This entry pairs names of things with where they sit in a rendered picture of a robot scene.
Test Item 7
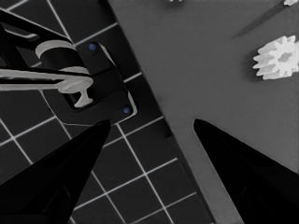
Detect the small white toothed gear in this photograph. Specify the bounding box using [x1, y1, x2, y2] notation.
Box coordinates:
[252, 35, 299, 81]

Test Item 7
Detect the dark robot body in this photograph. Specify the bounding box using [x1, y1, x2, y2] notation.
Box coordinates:
[0, 7, 138, 127]

